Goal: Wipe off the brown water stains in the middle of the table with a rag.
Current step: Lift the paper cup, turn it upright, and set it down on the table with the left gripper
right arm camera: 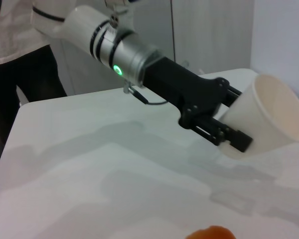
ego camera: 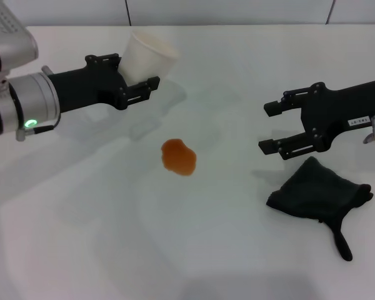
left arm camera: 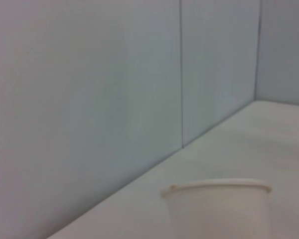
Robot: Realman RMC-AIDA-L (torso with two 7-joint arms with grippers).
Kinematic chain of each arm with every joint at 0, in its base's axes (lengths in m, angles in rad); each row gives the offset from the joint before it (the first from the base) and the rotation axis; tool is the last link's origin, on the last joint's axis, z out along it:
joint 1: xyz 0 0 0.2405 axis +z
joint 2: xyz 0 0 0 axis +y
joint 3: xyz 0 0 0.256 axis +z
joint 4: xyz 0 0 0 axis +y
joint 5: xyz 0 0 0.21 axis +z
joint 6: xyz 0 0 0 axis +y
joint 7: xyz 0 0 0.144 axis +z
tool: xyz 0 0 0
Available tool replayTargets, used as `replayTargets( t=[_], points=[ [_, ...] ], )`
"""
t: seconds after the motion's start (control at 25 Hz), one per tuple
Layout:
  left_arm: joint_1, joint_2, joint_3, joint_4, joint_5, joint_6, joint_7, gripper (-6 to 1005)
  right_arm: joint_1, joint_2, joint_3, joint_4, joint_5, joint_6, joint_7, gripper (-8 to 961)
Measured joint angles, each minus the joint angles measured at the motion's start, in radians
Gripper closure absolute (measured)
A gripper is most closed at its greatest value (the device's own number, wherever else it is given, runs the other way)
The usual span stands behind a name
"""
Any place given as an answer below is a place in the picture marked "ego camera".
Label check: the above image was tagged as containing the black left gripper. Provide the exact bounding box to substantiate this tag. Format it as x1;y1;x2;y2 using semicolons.
46;52;161;114

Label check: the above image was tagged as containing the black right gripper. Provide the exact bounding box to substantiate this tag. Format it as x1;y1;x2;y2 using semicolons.
257;77;375;161

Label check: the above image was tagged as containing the white paper cup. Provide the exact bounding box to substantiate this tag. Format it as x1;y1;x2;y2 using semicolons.
117;29;181;86

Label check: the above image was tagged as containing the dark rag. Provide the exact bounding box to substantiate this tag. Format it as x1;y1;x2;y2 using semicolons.
266;156;374;262

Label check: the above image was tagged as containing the brown water stain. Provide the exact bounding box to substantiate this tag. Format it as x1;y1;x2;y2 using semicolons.
160;138;198;177

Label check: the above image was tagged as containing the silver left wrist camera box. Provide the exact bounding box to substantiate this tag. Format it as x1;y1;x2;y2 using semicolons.
0;0;39;79

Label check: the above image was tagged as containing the thin left wrist cable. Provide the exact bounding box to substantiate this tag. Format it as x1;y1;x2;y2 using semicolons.
16;124;56;142

